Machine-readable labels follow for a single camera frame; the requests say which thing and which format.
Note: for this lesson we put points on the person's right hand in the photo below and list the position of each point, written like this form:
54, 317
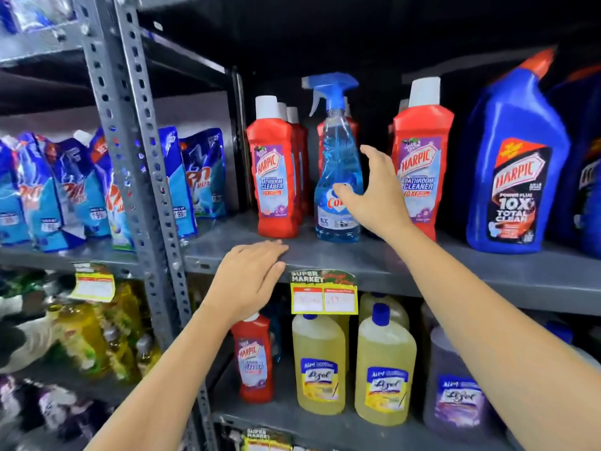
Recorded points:
382, 201

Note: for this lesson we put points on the person's left hand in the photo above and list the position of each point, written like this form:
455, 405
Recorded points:
239, 284

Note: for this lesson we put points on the yellow floor cleaner bottle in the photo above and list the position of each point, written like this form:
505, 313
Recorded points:
392, 307
320, 366
385, 371

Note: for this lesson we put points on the group of yellow liquid bottles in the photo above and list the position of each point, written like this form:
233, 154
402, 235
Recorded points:
103, 333

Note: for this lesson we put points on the gray perforated metal upright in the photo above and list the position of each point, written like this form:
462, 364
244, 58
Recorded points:
129, 150

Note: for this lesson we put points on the small red bathroom cleaner bottle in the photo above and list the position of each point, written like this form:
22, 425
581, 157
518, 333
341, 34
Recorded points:
253, 366

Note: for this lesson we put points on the person's left forearm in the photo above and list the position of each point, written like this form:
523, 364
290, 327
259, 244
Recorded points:
169, 385

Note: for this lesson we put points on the person's right thumb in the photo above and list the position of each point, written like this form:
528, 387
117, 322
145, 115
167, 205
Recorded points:
375, 163

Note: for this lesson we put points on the row of blue detergent pouches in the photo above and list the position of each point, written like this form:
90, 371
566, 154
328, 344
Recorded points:
70, 192

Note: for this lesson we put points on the person's right forearm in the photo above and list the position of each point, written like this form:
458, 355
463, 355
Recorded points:
493, 342

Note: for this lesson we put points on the pile of blue packets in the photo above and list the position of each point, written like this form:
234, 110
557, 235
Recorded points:
33, 11

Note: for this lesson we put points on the person's left fingers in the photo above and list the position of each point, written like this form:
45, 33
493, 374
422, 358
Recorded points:
265, 251

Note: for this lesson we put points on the yellow shelf price tag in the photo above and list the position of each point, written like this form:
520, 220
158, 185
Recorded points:
265, 440
324, 293
94, 284

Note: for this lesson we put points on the gray metal shelf board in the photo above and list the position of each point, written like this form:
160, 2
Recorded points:
305, 418
178, 56
422, 265
61, 258

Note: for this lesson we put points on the blue toilet cleaner bottle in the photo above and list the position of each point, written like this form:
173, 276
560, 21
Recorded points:
584, 183
514, 173

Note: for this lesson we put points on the pile of dark purple packets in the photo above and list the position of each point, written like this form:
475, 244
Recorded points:
51, 413

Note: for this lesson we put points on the blue glass cleaner spray bottle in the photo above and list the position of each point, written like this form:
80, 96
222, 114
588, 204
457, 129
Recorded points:
337, 150

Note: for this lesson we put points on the purple floor cleaner bottle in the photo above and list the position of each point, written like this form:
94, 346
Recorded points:
453, 389

